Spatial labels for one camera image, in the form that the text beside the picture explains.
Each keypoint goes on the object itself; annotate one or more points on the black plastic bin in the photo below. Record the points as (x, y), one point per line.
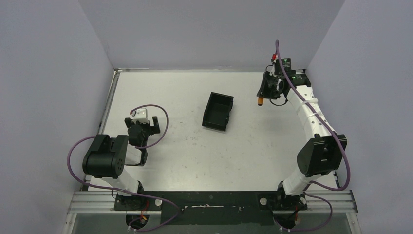
(217, 111)

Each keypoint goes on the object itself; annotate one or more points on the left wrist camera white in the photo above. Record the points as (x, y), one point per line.
(139, 116)

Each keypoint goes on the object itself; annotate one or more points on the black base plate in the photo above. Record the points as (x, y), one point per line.
(217, 208)

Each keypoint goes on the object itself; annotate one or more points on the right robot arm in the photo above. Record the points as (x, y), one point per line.
(323, 151)

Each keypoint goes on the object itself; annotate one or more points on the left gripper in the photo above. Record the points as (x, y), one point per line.
(155, 125)

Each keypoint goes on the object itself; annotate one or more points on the aluminium rail frame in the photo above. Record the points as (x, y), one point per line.
(256, 152)

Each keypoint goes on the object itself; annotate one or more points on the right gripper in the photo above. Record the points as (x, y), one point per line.
(264, 91)

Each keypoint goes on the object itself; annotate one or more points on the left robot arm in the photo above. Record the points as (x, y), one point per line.
(107, 157)

